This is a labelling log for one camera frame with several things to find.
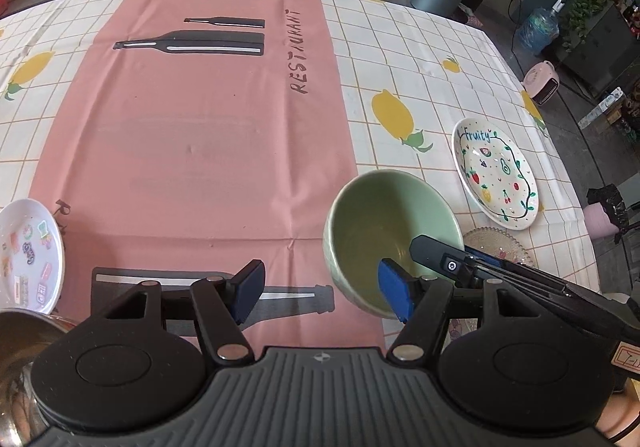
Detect small steel bowl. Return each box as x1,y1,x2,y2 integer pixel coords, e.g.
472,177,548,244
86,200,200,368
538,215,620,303
0,308,76,446

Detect pink small heater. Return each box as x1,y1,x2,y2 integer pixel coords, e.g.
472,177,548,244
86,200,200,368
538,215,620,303
522,60,561,106

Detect clear glass flowered plate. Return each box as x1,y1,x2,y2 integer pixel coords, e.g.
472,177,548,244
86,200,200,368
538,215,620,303
463,226,536,267

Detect white fruity painted plate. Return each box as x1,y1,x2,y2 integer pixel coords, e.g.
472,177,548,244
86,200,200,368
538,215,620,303
450,118,539,231

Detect blue water jug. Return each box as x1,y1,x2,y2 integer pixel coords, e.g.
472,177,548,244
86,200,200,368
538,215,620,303
515,0,565,55

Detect right hand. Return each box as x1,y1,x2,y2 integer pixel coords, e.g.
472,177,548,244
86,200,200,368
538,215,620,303
597,380,639,447

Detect dark cabinet with ivy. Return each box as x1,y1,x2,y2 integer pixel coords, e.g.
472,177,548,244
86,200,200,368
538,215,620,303
559,0,639,96

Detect pink bin with black bag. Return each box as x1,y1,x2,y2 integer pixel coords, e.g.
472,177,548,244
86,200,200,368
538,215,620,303
584,184,639,245

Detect small white sticker plate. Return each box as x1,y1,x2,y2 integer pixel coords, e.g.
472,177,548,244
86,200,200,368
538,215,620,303
0,198,65,315

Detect green ceramic bowl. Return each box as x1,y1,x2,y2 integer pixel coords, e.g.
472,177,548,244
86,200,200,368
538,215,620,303
322,169,464,318

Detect pink checked lemon tablecloth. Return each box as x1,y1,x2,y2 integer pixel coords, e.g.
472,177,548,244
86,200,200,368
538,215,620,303
1,0,599,347

